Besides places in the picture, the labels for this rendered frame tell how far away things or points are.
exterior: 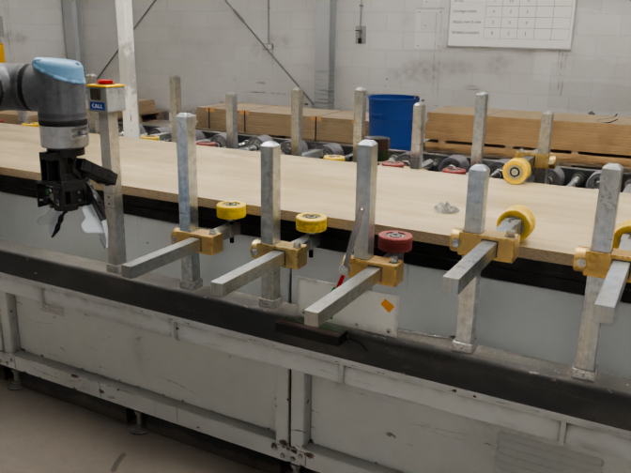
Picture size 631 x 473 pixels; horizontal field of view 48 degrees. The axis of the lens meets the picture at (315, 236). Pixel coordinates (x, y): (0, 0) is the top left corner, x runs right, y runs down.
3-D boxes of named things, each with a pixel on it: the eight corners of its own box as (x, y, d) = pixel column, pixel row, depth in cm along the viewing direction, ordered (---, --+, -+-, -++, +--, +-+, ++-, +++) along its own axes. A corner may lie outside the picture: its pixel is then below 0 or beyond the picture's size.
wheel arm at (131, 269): (132, 282, 159) (131, 265, 158) (121, 280, 160) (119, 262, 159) (240, 236, 196) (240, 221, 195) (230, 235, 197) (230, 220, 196)
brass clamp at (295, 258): (296, 270, 167) (296, 251, 166) (248, 261, 173) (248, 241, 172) (308, 264, 172) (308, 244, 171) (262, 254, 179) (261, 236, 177)
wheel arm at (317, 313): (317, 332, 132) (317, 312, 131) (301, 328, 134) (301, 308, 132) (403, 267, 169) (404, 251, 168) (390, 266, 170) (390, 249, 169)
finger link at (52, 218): (24, 233, 144) (40, 200, 140) (47, 226, 149) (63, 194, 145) (35, 243, 144) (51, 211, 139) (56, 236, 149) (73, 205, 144)
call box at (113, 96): (108, 115, 183) (105, 84, 181) (88, 114, 186) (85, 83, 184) (127, 113, 189) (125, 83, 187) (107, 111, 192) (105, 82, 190)
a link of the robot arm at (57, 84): (45, 56, 138) (92, 57, 137) (51, 120, 142) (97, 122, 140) (18, 57, 129) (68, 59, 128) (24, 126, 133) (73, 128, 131)
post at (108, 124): (118, 274, 197) (107, 112, 184) (105, 270, 199) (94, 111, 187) (130, 269, 201) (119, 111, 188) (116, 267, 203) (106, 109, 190)
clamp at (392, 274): (394, 287, 156) (395, 266, 155) (340, 277, 162) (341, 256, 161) (404, 280, 161) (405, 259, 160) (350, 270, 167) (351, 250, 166)
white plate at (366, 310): (395, 338, 159) (398, 297, 156) (296, 315, 171) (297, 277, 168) (396, 337, 160) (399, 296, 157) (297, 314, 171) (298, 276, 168)
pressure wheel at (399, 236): (402, 286, 164) (405, 239, 161) (371, 281, 167) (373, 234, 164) (414, 276, 171) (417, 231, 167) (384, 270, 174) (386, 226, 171)
